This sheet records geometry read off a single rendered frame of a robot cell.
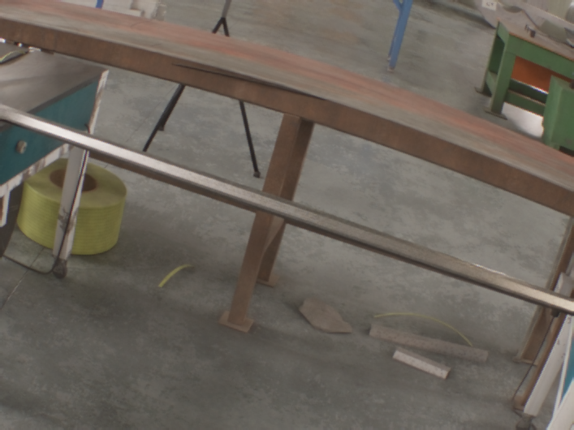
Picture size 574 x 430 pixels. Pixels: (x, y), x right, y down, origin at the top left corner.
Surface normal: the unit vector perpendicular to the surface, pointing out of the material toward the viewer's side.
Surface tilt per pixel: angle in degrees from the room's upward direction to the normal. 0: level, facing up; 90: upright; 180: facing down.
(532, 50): 90
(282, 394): 0
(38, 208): 90
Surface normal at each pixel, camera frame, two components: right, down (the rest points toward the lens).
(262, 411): 0.26, -0.90
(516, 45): -0.09, 0.35
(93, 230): 0.58, 0.44
